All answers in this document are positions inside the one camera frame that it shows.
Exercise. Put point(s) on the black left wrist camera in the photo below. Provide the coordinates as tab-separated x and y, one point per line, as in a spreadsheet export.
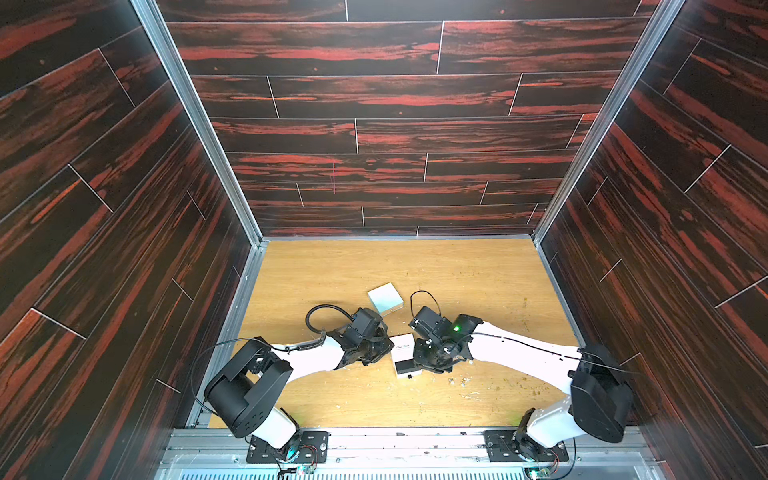
367	324

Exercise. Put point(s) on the front aluminium frame rail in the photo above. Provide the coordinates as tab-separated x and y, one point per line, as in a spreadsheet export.
404	453

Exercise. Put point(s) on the aluminium corner frame post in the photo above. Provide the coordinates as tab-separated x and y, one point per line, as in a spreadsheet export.
162	42

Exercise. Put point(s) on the aluminium right corner post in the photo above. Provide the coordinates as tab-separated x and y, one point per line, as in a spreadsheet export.
649	41

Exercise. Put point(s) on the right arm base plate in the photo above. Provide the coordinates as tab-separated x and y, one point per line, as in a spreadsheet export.
507	446

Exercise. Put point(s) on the aluminium floor rail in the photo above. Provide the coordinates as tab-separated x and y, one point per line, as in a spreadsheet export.
213	356

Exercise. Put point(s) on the mint drawer-style jewelry box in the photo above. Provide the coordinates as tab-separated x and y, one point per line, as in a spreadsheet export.
385	299

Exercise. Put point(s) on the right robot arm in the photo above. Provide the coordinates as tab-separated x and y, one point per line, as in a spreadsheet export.
597	396

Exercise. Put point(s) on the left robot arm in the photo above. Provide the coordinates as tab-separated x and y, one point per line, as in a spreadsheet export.
244	393

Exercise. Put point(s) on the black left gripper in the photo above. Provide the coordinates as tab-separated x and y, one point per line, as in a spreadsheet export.
385	347

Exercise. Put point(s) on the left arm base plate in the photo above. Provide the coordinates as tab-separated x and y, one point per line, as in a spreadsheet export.
304	447

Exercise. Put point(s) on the small white jewelry box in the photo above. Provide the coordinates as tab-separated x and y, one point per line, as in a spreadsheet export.
403	347

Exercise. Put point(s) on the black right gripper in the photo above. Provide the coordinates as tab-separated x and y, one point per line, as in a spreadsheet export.
424	355

